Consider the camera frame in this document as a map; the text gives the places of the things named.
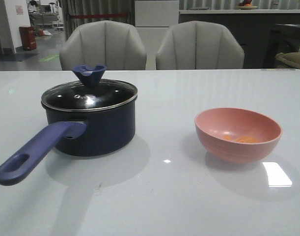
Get glass lid with blue knob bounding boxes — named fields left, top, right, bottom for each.
left=41, top=64, right=137, bottom=112

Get dark blue saucepan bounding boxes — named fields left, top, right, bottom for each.
left=0, top=99, right=136, bottom=186

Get pink bowl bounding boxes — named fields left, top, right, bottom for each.
left=194, top=108, right=282, bottom=164

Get orange ham pieces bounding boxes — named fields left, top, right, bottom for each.
left=223, top=135, right=259, bottom=143

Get left grey upholstered chair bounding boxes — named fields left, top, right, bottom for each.
left=59, top=20, right=147, bottom=70

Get grey upholstered chair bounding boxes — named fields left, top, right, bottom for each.
left=59, top=20, right=147, bottom=70
left=156, top=21, right=245, bottom=70

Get right grey upholstered chair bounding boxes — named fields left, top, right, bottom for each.
left=156, top=21, right=245, bottom=70

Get white cabinet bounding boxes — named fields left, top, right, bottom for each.
left=135, top=0, right=179, bottom=70

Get dark counter with white top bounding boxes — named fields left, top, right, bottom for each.
left=179, top=9, right=300, bottom=69

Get fruit plate on counter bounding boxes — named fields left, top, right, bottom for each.
left=238, top=0, right=258, bottom=10

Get red bin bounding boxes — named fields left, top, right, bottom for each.
left=19, top=26, right=37, bottom=51

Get beige cushion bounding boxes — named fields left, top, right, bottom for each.
left=275, top=52, right=300, bottom=69

